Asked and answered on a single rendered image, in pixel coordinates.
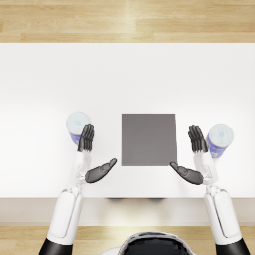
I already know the dark grey square mat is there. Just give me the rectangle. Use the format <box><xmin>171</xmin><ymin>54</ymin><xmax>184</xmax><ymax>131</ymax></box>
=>
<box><xmin>121</xmin><ymin>113</ymin><xmax>178</xmax><ymax>167</ymax></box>

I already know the blue can with pale lid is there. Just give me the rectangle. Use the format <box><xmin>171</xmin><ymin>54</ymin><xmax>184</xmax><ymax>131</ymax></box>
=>
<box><xmin>205</xmin><ymin>123</ymin><xmax>235</xmax><ymax>159</ymax></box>
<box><xmin>65</xmin><ymin>111</ymin><xmax>92</xmax><ymax>147</ymax></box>

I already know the dark round robot body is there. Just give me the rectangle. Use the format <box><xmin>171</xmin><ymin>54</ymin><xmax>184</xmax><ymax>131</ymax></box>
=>
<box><xmin>99</xmin><ymin>231</ymin><xmax>197</xmax><ymax>255</ymax></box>

